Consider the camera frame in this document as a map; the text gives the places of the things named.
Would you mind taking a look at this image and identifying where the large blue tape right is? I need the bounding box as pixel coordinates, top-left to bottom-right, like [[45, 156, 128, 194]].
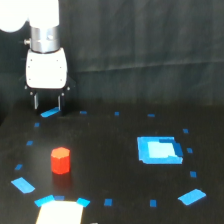
[[178, 189, 206, 206]]

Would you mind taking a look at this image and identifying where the long blue tape top left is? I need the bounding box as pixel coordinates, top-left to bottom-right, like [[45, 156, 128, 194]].
[[41, 107, 60, 118]]

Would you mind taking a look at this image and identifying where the red octagonal block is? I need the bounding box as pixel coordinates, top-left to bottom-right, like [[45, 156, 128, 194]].
[[51, 147, 70, 175]]

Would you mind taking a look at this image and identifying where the large blue tape left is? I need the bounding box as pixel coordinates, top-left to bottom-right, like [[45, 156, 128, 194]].
[[11, 177, 35, 194]]

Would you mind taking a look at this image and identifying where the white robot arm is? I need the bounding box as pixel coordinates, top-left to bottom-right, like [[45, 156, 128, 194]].
[[0, 0, 70, 114]]

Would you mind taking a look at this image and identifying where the blue tape square target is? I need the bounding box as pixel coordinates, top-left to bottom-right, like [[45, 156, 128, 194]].
[[137, 136, 183, 165]]

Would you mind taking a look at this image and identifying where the blue tape beside paper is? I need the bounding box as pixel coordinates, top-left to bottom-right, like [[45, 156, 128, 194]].
[[77, 198, 90, 207]]

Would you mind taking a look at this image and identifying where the small blue tape bottom middle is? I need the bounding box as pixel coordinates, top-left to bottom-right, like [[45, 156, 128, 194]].
[[104, 199, 113, 206]]

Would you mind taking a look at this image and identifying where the small blue tape right middle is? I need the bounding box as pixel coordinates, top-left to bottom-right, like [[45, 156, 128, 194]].
[[187, 148, 193, 154]]

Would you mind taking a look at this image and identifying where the small blue tape top left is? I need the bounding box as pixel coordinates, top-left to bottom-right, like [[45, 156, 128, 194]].
[[79, 111, 87, 115]]

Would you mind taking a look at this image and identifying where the small blue tape left middle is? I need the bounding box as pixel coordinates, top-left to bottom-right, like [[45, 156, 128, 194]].
[[26, 140, 33, 146]]

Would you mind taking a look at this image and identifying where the small dark blue tape bottom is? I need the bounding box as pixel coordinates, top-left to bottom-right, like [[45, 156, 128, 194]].
[[54, 196, 65, 201]]

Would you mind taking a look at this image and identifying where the white paper sheet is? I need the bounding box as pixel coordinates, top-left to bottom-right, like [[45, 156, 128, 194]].
[[36, 201, 83, 224]]

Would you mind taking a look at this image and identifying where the blue tape bottom left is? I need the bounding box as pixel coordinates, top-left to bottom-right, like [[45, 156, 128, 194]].
[[34, 195, 55, 207]]

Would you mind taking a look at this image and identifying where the large blue tape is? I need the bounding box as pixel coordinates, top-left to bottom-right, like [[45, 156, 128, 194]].
[[11, 177, 35, 194], [178, 189, 206, 206]]

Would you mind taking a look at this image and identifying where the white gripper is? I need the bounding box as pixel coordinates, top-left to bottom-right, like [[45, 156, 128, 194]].
[[24, 48, 70, 114]]

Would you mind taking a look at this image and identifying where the small blue tape right lower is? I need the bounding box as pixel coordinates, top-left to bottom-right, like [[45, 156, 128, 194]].
[[190, 171, 197, 178]]

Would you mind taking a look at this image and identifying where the small blue tape left lower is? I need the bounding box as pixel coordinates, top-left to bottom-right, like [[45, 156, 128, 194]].
[[15, 164, 23, 170]]

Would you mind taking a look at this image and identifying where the small blue tape bottom right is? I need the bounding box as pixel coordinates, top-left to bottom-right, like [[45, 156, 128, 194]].
[[150, 199, 157, 207]]

